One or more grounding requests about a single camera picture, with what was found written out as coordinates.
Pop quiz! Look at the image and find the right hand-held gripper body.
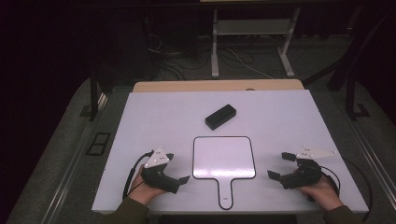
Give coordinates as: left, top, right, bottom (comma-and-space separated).
279, 146, 338, 190

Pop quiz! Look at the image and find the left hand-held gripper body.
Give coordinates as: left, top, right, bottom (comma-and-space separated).
140, 147, 181, 194

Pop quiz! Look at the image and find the white paddle whiteboard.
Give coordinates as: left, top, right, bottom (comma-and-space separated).
191, 135, 257, 211

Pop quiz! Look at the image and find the black whiteboard eraser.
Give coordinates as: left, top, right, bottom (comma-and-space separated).
205, 104, 237, 131

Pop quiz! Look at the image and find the person's left hand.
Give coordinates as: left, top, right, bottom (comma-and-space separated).
127, 164, 167, 206

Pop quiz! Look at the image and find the person's right hand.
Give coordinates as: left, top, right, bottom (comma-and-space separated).
293, 167, 344, 212

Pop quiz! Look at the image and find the wooden table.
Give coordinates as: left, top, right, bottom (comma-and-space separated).
133, 78, 305, 93

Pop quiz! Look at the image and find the black metal stand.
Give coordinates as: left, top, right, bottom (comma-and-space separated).
89, 66, 108, 122
326, 8, 372, 121

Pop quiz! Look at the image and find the white metal stand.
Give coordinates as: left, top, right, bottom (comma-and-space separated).
210, 7, 302, 78

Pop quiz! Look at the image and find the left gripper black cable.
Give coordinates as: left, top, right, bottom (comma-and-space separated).
122, 149, 155, 200

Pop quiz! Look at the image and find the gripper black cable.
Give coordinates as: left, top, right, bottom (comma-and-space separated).
319, 158, 374, 224
122, 149, 155, 200

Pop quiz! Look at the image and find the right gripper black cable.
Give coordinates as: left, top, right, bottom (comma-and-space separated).
319, 158, 374, 224

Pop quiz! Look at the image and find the black floor socket frame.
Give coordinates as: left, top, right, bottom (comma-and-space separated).
85, 132, 112, 157

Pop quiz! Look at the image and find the aluminium floor rail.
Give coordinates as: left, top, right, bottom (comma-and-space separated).
348, 118, 396, 203
40, 92, 108, 224

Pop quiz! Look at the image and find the bundle of black floor cables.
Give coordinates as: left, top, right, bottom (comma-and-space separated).
145, 15, 216, 82

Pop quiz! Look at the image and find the white floor cable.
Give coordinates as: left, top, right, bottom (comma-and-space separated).
223, 46, 275, 80

